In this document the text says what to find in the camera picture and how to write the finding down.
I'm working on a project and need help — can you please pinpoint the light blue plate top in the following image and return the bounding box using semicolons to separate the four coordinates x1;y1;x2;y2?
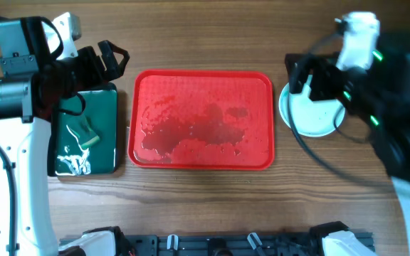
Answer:
278;75;345;137

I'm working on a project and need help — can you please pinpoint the green yellow sponge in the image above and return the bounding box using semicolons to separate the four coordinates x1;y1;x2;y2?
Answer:
66;116;100;150

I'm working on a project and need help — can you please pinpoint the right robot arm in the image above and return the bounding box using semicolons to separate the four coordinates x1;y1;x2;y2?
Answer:
285;32;410;249

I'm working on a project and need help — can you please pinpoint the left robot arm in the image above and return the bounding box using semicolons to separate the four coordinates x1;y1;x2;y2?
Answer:
0;13;135;255

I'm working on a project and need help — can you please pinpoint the black water tray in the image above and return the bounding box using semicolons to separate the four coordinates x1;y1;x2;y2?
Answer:
47;83;118;176

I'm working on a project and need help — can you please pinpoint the red plastic tray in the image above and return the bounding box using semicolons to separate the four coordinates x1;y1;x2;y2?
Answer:
127;70;275;171

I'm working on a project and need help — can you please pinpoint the right black cable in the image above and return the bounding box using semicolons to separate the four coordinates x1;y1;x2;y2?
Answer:
285;31;380;186

